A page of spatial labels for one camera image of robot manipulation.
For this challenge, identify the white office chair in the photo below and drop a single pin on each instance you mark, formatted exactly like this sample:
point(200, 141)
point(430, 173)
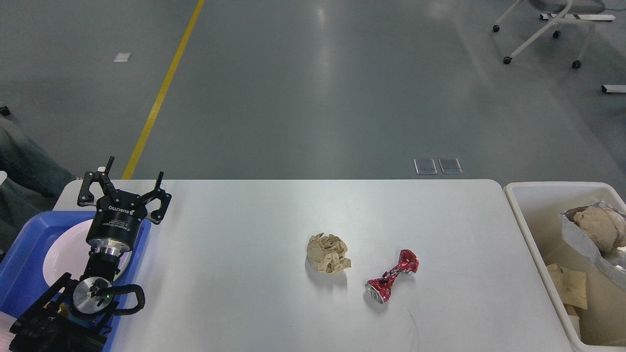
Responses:
point(563, 12)

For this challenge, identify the beige plastic bin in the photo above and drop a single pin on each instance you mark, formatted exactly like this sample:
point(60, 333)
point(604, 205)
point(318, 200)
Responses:
point(537, 207)

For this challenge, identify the aluminium foil tray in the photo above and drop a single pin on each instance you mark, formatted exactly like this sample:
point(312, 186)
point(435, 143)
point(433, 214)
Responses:
point(611, 264)

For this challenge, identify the floor outlet cover right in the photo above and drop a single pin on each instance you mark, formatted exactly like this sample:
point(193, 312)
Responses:
point(450, 166)

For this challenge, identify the white furniture leg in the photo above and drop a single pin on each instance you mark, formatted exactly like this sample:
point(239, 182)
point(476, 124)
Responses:
point(611, 89)

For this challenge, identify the light green plate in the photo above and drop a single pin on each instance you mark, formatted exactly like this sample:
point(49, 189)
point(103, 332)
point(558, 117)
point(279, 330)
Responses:
point(124, 261)

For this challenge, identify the brown paper ball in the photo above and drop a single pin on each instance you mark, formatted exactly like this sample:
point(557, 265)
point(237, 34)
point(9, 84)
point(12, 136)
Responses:
point(327, 253)

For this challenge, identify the floor outlet cover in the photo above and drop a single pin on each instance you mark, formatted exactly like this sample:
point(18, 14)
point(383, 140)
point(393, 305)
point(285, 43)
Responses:
point(450, 166)
point(425, 166)

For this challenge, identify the pink object tray corner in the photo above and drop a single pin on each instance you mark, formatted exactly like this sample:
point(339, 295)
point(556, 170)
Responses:
point(6, 321)

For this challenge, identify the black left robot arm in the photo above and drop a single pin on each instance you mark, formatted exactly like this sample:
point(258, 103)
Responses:
point(73, 315)

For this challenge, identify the floor outlet cover left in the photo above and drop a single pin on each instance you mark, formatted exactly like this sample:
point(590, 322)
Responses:
point(425, 166)

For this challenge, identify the pink plate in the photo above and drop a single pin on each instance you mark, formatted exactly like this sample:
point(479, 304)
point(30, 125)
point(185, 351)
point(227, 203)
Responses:
point(68, 253)

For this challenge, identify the red foil wrapper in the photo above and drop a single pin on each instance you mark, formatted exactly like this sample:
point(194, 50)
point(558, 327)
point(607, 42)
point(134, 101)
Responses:
point(380, 289)

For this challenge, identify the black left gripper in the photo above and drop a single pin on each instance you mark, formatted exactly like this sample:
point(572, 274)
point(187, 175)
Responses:
point(116, 226)

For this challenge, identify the crumpled paper in foil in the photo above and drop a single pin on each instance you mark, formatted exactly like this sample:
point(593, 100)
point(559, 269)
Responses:
point(603, 226)

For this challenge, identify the person's jeans leg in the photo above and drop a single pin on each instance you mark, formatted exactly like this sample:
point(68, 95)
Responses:
point(26, 165)

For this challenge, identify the brown paper bag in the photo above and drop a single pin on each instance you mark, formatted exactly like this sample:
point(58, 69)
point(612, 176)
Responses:
point(571, 288)

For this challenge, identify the white paper cup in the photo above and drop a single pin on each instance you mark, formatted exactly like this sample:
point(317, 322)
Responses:
point(576, 323)

